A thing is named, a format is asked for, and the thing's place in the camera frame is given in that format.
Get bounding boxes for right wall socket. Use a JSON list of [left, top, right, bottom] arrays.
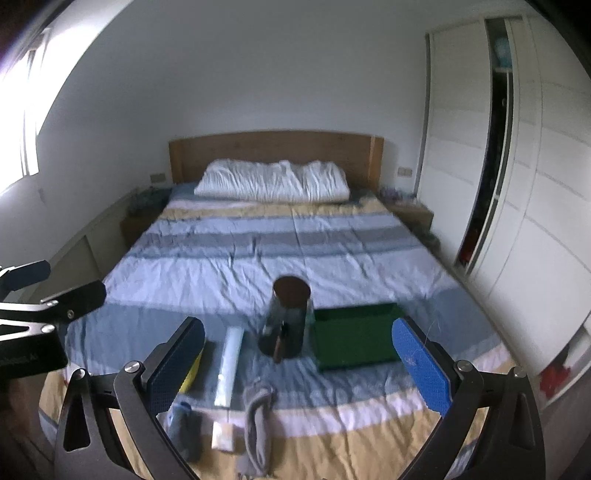
[[398, 167, 413, 177]]

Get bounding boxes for left wooden nightstand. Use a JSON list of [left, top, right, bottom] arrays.
[[120, 213, 159, 249]]

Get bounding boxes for green tray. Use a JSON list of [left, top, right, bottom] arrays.
[[310, 303, 406, 372]]

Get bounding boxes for grey sock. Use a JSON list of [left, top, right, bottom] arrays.
[[236, 380, 274, 479]]

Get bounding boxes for dark clothes pile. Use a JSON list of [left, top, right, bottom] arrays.
[[127, 187, 172, 217]]

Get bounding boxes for dark glass jar wooden lid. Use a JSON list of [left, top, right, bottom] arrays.
[[257, 276, 311, 364]]

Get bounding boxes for window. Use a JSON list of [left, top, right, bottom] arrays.
[[1, 28, 50, 193]]

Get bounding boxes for wooden nightstand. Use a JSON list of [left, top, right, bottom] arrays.
[[120, 213, 159, 249], [384, 201, 434, 230]]

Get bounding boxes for right wooden nightstand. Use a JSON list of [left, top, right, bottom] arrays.
[[384, 201, 434, 230]]

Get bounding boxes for grey blue-trimmed cloth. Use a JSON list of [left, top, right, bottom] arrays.
[[164, 402, 202, 463]]

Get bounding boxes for teal item on shelf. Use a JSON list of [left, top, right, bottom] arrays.
[[493, 37, 512, 69]]

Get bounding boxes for wall socket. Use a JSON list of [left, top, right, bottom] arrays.
[[398, 167, 413, 177], [150, 173, 166, 183]]

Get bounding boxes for small white packet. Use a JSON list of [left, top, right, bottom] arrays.
[[211, 421, 235, 453]]

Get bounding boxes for yellow white towel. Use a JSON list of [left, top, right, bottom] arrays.
[[179, 352, 202, 394]]

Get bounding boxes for wooden headboard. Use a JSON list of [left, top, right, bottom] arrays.
[[168, 130, 385, 192]]

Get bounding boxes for white rolled duvet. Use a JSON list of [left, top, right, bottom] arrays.
[[194, 159, 351, 204]]

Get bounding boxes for white sliding wardrobe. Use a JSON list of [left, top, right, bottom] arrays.
[[418, 15, 590, 398]]

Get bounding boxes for blue pillow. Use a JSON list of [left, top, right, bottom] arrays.
[[169, 182, 197, 201]]

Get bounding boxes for dark waste basket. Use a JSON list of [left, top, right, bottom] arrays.
[[416, 230, 441, 252]]

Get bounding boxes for left wall socket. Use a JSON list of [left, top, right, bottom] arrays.
[[150, 173, 166, 183]]

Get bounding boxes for red item by wardrobe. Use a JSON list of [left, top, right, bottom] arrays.
[[539, 345, 573, 403]]

